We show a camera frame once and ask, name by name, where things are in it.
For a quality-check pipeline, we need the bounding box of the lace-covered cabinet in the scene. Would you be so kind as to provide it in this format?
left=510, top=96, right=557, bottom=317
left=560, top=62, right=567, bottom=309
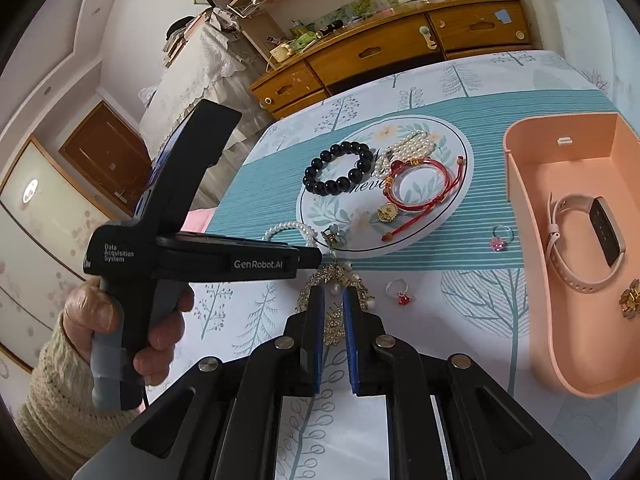
left=137, top=22, right=268, bottom=161

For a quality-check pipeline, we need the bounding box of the black bead bracelet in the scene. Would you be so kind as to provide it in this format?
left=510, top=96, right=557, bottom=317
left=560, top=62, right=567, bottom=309
left=303, top=142, right=374, bottom=197

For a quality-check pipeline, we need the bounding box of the teal tree-print tablecloth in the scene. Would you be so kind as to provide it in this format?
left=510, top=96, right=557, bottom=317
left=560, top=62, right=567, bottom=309
left=142, top=50, right=640, bottom=480

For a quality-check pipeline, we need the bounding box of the multi-strand pearl bracelet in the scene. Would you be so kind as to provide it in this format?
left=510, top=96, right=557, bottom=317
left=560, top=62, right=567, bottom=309
left=375, top=130, right=449, bottom=174

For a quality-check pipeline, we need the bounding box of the brown wooden door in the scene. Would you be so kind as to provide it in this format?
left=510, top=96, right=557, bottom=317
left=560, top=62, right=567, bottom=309
left=58, top=100, right=152, bottom=217

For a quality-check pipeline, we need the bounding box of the pink flower ring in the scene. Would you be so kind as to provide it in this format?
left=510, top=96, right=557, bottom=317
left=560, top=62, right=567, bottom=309
left=489, top=224, right=516, bottom=252

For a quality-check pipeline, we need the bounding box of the floral sliding-door wardrobe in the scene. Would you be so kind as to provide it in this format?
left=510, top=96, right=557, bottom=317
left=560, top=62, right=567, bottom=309
left=0, top=135, right=113, bottom=378

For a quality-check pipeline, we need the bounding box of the wooden hutch shelf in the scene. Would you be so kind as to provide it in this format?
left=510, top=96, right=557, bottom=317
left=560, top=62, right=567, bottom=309
left=175, top=0, right=313, bottom=63

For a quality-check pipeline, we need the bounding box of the person's left forearm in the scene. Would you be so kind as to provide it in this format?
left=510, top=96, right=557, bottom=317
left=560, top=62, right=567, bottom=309
left=17, top=310, right=143, bottom=480

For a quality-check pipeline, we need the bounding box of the flower hair clip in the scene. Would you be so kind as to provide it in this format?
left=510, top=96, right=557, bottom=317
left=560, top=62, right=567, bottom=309
left=320, top=223, right=352, bottom=252

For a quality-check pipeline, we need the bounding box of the single-strand pearl bracelet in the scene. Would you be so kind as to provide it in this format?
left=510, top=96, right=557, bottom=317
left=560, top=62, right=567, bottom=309
left=263, top=220, right=319, bottom=249

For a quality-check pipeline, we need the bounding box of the pink blanket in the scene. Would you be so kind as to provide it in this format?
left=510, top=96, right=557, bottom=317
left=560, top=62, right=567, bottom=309
left=181, top=207, right=222, bottom=237

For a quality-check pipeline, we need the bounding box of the pink smartwatch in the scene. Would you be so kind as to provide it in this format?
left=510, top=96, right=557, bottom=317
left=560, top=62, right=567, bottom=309
left=547, top=192, right=626, bottom=295

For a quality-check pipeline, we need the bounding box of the person's left hand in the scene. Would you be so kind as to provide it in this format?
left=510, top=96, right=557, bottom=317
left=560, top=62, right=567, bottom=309
left=62, top=276, right=196, bottom=388

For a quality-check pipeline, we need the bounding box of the red gem ring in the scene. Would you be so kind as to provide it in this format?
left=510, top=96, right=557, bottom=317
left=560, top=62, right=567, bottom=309
left=384, top=278, right=412, bottom=306

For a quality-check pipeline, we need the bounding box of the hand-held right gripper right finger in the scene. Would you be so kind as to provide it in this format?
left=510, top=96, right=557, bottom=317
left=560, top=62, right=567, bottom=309
left=342, top=287, right=591, bottom=480

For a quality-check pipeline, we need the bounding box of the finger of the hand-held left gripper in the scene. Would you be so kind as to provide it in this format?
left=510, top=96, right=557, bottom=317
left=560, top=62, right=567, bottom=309
left=297, top=245, right=324, bottom=277

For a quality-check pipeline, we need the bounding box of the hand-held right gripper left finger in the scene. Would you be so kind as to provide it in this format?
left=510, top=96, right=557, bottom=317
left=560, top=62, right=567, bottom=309
left=72, top=287, right=326, bottom=480

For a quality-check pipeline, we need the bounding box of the clear bangle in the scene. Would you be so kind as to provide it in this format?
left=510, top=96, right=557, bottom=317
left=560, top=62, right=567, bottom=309
left=391, top=167, right=442, bottom=207

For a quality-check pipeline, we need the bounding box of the stack of books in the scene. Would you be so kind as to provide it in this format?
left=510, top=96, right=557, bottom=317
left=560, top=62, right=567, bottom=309
left=161, top=9, right=212, bottom=63

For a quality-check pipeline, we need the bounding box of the red cord bracelet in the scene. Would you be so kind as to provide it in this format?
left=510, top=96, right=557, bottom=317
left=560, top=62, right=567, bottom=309
left=376, top=156, right=469, bottom=242

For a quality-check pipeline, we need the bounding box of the wooden desk with drawers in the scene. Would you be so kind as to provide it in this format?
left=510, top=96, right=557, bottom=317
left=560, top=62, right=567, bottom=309
left=248, top=0, right=534, bottom=121

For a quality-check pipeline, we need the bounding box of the white leaf-print curtain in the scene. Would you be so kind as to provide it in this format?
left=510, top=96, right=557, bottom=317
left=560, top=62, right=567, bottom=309
left=517, top=0, right=640, bottom=116

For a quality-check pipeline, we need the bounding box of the gold rhinestone necklace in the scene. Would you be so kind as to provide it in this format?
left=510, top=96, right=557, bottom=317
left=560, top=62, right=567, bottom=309
left=295, top=259, right=377, bottom=347

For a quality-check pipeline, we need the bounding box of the peach plastic storage box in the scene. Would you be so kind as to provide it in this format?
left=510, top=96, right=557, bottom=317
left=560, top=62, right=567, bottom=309
left=502, top=112, right=640, bottom=400

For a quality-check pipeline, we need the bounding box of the gold flower brooch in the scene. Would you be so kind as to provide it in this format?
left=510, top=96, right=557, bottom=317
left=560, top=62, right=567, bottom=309
left=619, top=279, right=640, bottom=319

